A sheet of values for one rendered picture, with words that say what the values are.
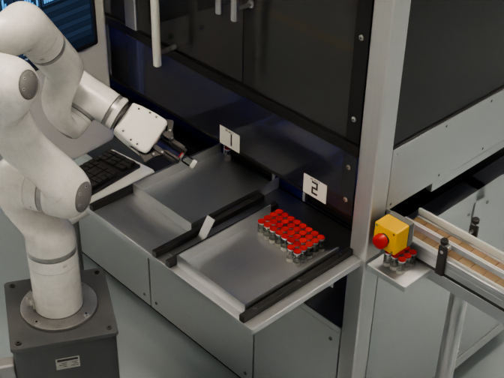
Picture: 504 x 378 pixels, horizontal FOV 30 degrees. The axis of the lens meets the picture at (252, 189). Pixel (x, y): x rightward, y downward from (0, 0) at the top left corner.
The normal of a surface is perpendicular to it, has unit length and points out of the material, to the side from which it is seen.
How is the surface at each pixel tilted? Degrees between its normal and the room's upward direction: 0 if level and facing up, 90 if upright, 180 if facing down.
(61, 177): 68
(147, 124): 44
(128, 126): 48
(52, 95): 80
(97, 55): 90
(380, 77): 90
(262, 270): 0
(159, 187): 0
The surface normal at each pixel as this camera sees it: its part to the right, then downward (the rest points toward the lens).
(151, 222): 0.02, -0.82
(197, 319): -0.72, 0.38
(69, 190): 0.70, 0.11
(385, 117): 0.69, 0.42
